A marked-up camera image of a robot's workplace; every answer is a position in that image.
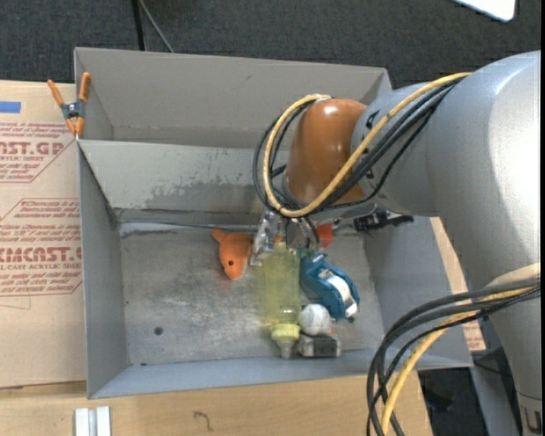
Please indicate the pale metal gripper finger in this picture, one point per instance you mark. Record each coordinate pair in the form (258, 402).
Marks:
(260, 256)

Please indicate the orange toy fish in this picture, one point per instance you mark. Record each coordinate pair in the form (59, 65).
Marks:
(234, 253)

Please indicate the small orange-red round thing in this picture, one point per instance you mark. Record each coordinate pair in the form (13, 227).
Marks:
(325, 234)

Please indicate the yellow clear plastic bottle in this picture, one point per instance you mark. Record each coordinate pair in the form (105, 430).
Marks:
(281, 284)

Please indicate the blue and white tape dispenser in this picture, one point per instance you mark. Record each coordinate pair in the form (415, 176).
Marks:
(327, 284)

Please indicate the white ball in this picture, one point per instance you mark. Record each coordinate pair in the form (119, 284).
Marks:
(314, 320)

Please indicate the grey metal bin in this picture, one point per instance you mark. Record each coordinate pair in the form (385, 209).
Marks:
(186, 298)

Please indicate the small grey and black box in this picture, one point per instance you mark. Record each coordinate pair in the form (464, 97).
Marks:
(320, 347)

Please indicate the brown cardboard board, red print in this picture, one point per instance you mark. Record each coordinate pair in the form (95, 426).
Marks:
(36, 225)

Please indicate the black cylinder on white bracket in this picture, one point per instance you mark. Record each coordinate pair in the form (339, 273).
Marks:
(372, 221)

